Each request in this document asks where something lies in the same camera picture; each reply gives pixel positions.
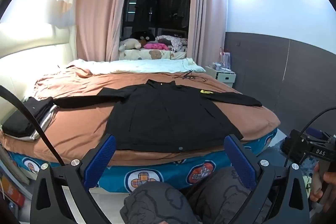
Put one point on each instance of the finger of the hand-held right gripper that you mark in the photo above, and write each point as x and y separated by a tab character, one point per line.
296	145

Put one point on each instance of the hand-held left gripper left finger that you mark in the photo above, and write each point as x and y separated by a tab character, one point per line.
101	161

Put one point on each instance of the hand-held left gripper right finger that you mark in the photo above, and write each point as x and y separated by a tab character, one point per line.
240	161

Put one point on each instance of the black jacket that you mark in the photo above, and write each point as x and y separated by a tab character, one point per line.
170	119

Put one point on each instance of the pile of patterned clothes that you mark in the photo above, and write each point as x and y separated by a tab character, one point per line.
174	41

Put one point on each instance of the person's right hand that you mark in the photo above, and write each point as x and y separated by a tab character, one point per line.
315	182

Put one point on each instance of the brown blanket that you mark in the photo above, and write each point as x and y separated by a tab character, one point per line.
78	113

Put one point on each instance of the folded grey white garment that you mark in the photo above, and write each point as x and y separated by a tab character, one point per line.
47	120

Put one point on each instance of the blue printed bed sheet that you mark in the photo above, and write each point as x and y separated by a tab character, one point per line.
168	172

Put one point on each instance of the grey printed pants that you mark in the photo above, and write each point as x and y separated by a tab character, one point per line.
162	203

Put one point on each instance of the white nightstand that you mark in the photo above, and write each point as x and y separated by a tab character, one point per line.
223	77

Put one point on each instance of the folded black garment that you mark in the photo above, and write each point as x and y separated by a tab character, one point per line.
23	116

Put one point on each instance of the orange box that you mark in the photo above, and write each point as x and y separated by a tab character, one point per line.
11	191

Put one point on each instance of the pale mint blanket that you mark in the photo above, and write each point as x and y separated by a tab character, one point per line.
136	66

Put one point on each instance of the white plush toy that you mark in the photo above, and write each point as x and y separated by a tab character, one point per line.
130	44

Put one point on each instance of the cream padded headboard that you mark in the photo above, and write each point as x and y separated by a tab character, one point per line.
31	56

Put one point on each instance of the pink garment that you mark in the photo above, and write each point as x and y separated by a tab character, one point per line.
156	46

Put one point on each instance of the black plush toy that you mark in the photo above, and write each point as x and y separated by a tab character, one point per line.
143	35

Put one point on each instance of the pink curtain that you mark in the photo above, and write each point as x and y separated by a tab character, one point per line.
97	11
207	16

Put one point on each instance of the hanging dark coat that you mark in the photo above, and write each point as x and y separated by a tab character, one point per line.
142	6
173	3

